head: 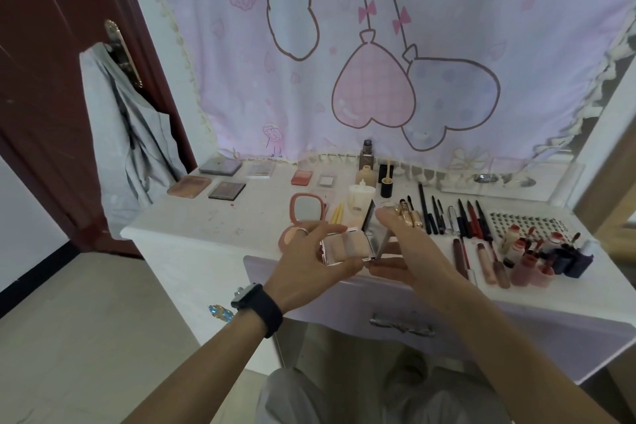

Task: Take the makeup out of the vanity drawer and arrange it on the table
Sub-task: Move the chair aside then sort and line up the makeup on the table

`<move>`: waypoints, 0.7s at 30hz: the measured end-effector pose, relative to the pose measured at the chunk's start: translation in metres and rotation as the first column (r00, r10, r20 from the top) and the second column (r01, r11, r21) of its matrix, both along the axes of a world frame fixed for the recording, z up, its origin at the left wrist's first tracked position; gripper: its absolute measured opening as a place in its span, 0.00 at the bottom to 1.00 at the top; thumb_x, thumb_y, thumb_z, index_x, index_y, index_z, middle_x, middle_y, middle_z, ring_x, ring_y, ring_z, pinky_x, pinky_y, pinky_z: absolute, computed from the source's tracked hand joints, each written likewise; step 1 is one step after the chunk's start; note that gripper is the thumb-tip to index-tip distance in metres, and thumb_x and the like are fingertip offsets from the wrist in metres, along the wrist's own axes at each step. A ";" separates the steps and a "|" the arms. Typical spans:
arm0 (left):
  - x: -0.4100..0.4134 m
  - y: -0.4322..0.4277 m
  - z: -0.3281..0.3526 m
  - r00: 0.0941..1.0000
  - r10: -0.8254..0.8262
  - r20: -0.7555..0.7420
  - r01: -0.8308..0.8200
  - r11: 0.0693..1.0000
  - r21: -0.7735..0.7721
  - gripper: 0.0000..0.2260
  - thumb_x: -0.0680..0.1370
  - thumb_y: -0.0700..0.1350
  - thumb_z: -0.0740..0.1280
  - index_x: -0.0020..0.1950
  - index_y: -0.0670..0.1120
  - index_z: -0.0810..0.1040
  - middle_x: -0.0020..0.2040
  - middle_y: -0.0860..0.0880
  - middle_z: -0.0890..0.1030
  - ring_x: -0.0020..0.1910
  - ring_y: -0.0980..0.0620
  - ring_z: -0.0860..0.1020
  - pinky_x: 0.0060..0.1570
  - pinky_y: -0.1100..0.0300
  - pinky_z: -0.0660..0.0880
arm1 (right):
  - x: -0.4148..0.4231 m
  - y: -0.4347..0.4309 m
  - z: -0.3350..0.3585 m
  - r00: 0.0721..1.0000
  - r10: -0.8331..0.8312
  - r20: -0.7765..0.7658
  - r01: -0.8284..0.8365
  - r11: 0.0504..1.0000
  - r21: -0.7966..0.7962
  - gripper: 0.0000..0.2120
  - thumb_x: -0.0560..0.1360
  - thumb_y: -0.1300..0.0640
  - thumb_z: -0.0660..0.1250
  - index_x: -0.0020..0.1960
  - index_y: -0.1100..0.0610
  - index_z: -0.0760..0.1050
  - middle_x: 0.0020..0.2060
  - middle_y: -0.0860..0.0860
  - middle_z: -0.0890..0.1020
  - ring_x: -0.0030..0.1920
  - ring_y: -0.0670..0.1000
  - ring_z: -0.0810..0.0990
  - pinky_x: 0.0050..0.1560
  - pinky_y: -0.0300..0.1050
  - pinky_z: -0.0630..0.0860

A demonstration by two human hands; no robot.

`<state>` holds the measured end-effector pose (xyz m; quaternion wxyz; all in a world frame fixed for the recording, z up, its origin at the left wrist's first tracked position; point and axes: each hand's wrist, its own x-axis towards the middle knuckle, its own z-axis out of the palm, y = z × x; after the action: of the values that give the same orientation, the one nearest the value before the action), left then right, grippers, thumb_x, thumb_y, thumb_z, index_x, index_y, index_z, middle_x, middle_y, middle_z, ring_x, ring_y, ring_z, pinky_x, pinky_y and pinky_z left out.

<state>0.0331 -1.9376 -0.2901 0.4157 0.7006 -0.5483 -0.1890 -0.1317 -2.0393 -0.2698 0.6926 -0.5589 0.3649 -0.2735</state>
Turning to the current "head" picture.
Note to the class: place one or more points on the person's right hand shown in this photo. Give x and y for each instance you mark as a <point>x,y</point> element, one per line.
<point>420,259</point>

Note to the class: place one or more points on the person's left hand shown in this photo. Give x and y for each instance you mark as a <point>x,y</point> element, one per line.
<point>298,272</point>

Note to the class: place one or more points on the person's left thumb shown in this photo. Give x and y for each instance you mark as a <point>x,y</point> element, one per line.
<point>345,270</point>

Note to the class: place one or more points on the person's right thumb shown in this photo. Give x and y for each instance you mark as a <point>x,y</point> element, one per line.
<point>382,266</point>

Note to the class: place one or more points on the silver powder palette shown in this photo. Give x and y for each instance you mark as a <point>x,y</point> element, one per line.
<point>348,246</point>

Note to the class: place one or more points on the person's left forearm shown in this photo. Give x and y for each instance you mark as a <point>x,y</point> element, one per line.
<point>198,374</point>

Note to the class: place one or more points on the person's right forearm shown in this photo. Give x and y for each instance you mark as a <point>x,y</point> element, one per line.
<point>516,364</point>

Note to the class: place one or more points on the yellow cosmetic sticks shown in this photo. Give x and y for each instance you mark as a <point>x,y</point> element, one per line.
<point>337,214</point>

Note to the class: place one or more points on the gold mascara tube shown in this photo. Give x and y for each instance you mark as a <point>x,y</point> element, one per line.
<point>415,215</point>
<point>406,214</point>

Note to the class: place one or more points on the pink round compact mirror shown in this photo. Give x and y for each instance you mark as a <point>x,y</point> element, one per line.
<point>308,207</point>

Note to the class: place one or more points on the white squat bottle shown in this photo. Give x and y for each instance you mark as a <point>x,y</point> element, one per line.
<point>360,196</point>

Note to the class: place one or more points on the dark brown lip gloss tube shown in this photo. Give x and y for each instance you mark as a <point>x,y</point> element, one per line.
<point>459,259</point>

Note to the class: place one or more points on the black and gold bottle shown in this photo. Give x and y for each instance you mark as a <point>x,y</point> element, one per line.
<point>386,182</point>

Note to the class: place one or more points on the clear lip gloss tube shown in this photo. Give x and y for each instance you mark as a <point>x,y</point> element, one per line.
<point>470,267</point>

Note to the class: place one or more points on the row of makeup pencils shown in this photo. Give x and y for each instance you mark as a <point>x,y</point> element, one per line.
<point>457,217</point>

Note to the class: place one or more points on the small grey eyeshadow compact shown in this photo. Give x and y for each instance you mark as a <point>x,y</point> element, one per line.
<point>327,180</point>

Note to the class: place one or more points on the beige foundation bottle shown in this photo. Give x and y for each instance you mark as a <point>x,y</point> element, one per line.
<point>366,176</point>

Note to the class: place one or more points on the black wristwatch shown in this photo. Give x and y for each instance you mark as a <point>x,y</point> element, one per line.
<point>261,307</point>

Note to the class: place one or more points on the coral blush compact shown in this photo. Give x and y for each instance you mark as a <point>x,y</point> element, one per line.
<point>301,177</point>

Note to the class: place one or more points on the pink lip gloss tube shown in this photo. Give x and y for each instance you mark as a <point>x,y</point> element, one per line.
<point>486,263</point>

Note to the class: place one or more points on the foundation bottle with dark cap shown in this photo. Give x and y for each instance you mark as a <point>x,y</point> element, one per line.
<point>366,155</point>

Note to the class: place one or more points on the person's grey trousers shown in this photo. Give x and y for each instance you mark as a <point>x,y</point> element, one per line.
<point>377,396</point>

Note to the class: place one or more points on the white dressing table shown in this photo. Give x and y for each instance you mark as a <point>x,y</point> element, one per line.
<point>223,225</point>

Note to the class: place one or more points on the blue crystal knob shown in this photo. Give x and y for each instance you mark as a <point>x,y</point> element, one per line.
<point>221,313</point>

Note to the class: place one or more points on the white bottle with red cap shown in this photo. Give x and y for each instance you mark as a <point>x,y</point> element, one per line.
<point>553,241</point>
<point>512,239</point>
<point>515,252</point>

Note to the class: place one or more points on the small silver metal clip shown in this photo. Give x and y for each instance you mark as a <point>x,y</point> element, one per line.
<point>482,178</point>

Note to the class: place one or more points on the brown eyeshadow palette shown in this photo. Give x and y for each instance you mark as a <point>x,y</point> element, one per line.
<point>227,190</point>

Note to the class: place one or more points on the black dotted sticker sheet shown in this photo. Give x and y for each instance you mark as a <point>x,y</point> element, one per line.
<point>536,222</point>

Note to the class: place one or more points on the grey eyeshadow palette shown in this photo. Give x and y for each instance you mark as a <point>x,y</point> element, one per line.
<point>220,167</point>

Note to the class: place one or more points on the lilac table drawer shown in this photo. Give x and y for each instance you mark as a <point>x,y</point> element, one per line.
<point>546,334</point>

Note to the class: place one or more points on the peach blush palette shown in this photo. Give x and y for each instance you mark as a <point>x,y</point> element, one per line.
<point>189,186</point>

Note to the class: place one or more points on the navy lipstick case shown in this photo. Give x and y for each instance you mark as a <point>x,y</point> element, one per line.
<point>561,259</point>
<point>579,263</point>

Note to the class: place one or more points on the pink cartoon print curtain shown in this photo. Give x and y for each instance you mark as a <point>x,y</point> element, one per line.
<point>397,41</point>

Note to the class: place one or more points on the grey hanging garment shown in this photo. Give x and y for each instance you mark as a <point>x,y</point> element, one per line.
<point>129,150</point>

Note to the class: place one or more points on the dark brown door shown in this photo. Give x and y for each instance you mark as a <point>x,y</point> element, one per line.
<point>44,90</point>

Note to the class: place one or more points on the wooden frame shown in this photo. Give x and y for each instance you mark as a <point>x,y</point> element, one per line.
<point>608,200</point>

